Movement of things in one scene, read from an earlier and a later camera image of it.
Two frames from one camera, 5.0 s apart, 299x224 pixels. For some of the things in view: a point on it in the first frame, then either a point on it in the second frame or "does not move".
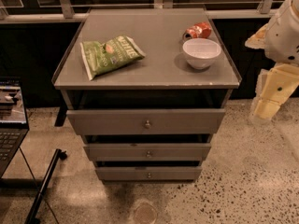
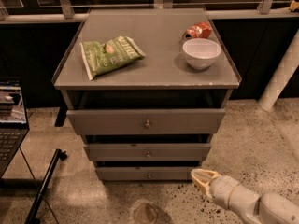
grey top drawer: [146, 121] does not move
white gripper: [282, 37] → [221, 189]
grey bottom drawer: [149, 173] does not move
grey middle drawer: [148, 152] does not move
